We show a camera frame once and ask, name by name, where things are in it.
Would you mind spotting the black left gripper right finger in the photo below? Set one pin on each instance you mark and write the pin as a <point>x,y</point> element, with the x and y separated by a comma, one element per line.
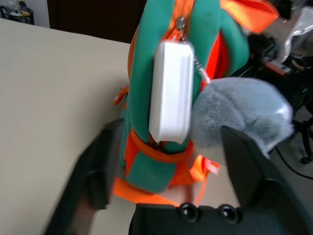
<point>247,171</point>

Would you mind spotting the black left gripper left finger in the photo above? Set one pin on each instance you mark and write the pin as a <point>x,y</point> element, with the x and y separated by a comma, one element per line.
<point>93,171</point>

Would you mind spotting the orange and teal backpack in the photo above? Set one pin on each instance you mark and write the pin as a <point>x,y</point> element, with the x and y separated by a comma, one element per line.
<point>141,98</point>

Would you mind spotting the white Unitree box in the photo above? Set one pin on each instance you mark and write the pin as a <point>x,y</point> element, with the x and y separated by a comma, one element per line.
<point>171,98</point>

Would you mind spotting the black office chair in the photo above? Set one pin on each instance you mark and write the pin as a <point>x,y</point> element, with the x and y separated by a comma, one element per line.
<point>305,137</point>

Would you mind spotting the dark brown cabinet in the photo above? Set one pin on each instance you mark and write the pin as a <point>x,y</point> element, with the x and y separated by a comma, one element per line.
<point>97,17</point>

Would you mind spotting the black basket with items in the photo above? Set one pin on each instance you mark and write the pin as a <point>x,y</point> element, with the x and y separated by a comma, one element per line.
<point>17,11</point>

